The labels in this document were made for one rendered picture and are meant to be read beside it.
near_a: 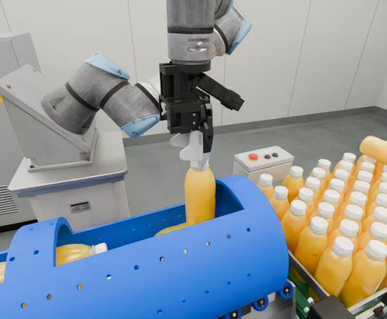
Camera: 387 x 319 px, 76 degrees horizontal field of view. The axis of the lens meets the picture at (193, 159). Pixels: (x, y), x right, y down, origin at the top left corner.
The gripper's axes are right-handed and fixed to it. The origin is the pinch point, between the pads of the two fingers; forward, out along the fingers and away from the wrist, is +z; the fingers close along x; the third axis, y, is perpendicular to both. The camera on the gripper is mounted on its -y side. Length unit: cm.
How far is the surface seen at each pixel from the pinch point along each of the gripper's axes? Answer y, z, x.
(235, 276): 0.9, 13.6, 19.2
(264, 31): -201, -8, -254
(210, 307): 6.3, 17.9, 20.4
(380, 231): -39.6, 17.9, 19.8
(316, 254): -27.0, 26.0, 14.8
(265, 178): -28.0, 18.2, -9.7
